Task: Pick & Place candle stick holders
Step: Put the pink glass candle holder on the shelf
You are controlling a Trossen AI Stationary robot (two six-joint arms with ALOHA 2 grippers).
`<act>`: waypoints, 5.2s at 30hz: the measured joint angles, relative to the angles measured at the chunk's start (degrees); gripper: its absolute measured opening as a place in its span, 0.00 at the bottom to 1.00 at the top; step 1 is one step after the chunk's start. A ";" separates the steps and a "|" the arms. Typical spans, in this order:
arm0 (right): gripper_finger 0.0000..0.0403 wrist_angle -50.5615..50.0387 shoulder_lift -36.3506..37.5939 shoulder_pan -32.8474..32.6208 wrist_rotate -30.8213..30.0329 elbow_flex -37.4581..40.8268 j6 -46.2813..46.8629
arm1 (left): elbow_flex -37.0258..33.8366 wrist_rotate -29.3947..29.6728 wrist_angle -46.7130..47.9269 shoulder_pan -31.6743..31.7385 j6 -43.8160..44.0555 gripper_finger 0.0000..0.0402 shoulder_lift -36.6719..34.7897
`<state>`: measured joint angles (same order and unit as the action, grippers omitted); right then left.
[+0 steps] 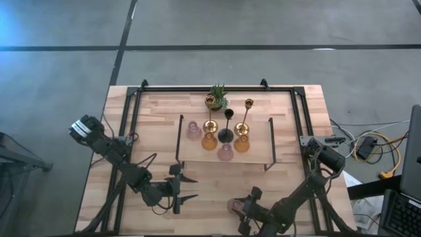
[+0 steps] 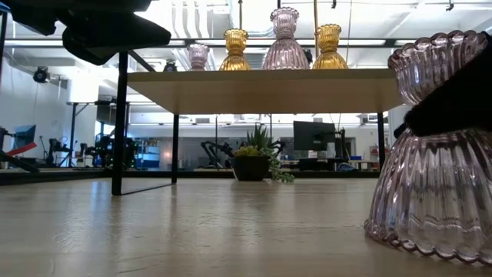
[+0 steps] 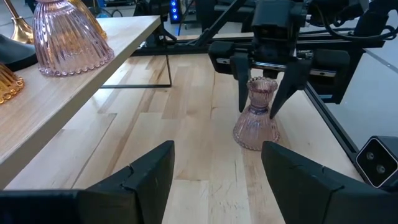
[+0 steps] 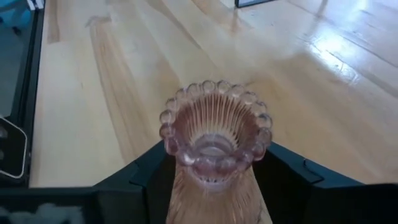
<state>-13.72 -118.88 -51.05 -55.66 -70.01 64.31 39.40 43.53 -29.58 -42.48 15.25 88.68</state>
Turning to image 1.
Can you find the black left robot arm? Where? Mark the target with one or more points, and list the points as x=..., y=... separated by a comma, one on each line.
x=108, y=149

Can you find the dark grey laptop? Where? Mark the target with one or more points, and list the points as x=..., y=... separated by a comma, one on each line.
x=411, y=158

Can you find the tall gold candlestick holder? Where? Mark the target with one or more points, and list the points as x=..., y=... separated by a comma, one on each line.
x=210, y=126
x=241, y=129

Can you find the black stand base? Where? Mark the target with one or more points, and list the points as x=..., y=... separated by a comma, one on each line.
x=26, y=163

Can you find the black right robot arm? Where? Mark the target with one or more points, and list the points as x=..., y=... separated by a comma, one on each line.
x=296, y=197

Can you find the succulent plant in black pot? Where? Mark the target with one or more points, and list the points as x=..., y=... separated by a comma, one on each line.
x=219, y=93

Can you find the black power adapter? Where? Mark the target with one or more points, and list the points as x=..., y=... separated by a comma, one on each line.
x=366, y=148

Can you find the wooden riser shelf black legs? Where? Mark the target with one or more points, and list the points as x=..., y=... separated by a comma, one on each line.
x=260, y=148

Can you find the black frame clamp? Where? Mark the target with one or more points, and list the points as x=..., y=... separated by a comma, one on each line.
x=264, y=84
x=144, y=83

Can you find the white paper sheet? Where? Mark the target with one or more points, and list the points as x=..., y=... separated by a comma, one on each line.
x=350, y=181

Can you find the black aluminium table frame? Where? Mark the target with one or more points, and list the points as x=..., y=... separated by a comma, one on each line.
x=213, y=89

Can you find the tall black candlestick holder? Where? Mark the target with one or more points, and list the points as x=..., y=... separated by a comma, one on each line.
x=225, y=135

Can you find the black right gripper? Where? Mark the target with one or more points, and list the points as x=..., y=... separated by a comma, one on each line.
x=254, y=210

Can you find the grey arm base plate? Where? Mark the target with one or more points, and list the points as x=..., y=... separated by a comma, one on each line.
x=307, y=140
x=123, y=141

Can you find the black desk bar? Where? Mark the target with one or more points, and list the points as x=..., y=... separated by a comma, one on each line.
x=368, y=189

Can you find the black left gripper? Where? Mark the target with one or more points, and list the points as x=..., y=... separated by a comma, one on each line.
x=172, y=189

